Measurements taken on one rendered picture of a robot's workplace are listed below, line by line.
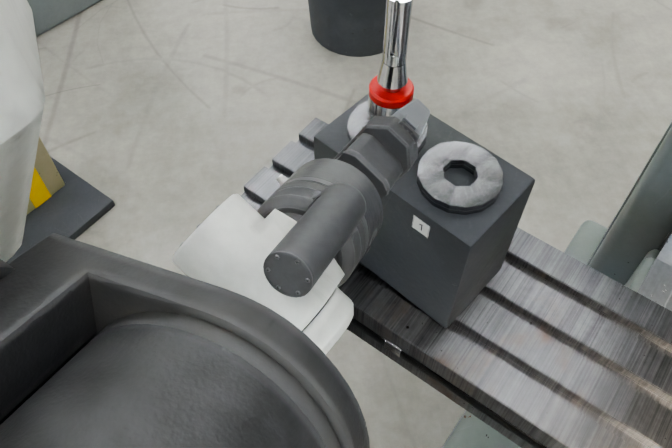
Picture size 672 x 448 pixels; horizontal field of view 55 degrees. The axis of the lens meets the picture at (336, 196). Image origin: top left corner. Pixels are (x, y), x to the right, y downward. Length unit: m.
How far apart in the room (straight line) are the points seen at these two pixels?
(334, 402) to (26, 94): 0.11
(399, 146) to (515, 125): 1.86
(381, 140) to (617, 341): 0.43
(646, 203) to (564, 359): 0.41
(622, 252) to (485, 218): 0.62
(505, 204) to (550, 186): 1.57
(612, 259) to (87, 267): 1.16
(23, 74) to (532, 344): 0.72
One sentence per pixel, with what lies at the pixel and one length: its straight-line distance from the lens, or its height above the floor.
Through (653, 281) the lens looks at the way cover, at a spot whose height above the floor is 0.91.
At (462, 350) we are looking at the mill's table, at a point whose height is 0.97.
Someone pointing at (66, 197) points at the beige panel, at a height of 0.03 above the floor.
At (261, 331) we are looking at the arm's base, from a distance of 0.18.
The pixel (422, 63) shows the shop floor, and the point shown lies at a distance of 2.59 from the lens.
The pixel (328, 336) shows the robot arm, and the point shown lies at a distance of 0.44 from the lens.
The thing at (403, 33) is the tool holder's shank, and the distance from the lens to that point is 0.63.
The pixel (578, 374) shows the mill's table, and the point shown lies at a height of 0.97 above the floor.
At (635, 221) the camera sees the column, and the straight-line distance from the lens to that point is 1.21.
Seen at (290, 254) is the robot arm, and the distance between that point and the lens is 0.40.
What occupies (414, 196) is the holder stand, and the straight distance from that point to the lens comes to 0.68.
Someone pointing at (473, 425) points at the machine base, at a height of 0.20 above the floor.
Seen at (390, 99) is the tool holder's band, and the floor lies 1.23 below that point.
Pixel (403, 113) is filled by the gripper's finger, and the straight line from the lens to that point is 0.60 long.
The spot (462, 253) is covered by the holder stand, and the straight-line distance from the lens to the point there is 0.67.
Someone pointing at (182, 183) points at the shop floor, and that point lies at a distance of 2.22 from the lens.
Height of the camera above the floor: 1.69
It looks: 53 degrees down
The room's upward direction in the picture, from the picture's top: straight up
